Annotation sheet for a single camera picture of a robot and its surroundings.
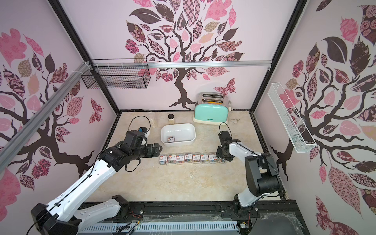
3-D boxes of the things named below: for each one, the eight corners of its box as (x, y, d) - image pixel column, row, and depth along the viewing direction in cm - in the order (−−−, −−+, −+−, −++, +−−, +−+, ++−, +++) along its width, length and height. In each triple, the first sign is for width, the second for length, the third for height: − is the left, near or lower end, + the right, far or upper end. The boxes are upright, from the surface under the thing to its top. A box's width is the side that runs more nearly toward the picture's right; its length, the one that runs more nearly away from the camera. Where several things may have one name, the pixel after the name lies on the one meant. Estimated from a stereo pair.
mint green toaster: (193, 125, 113) (193, 108, 99) (193, 107, 127) (193, 89, 113) (225, 125, 113) (230, 107, 99) (221, 106, 127) (225, 89, 113)
